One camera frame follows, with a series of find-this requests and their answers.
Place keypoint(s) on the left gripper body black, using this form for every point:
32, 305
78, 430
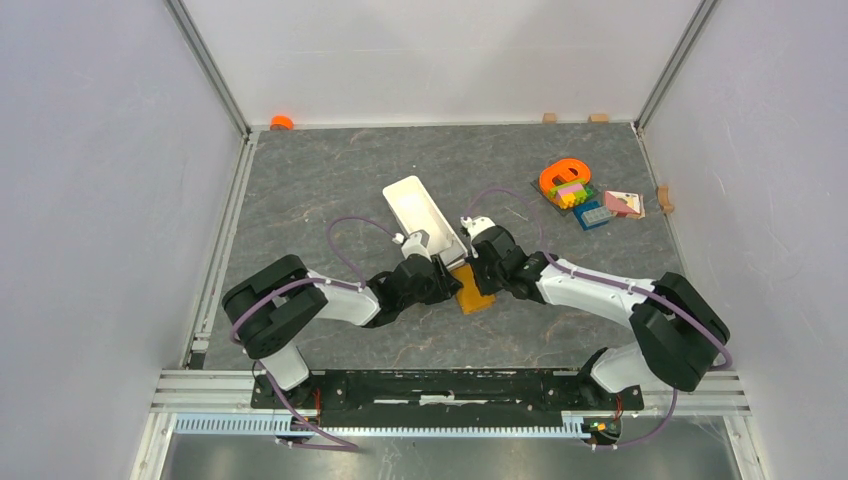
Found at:
435, 291

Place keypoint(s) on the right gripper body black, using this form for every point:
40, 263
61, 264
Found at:
490, 280

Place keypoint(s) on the orange card holder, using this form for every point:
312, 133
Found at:
469, 297

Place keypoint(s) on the white rectangular tray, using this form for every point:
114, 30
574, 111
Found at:
414, 209

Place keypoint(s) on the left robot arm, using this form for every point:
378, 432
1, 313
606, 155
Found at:
269, 309

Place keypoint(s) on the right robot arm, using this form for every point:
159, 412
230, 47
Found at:
678, 337

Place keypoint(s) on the colourful brick block stack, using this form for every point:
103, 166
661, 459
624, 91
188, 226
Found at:
571, 194

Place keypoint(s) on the blue brick block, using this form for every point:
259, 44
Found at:
592, 214

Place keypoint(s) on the pink wooden puzzle block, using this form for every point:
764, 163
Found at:
625, 204

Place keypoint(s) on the wooden arch piece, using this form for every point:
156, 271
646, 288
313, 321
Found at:
663, 198

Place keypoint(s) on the small wooden block right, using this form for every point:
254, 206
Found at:
600, 118

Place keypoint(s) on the orange round cap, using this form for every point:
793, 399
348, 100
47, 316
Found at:
281, 122

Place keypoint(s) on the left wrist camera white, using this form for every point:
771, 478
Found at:
413, 244

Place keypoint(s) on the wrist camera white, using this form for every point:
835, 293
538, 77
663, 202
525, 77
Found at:
413, 244
472, 227

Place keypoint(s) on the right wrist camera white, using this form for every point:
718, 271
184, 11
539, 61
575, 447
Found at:
472, 227

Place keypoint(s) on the orange ring toy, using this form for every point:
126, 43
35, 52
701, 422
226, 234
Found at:
561, 172

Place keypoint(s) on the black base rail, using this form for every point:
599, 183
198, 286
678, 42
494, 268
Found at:
454, 398

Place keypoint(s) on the white cable comb strip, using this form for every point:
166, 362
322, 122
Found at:
285, 425

